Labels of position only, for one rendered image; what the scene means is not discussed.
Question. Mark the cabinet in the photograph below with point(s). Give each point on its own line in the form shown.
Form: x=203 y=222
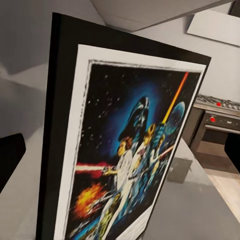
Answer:
x=155 y=12
x=123 y=23

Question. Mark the poster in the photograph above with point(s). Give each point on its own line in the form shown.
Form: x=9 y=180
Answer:
x=117 y=105

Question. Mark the range hood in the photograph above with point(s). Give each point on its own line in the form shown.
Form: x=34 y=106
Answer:
x=218 y=25

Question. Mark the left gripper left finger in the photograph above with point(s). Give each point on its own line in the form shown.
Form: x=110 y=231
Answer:
x=12 y=149

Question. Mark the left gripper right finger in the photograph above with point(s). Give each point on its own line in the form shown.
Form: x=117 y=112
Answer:
x=232 y=148

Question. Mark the oven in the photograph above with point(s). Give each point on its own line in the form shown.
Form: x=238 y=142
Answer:
x=210 y=135

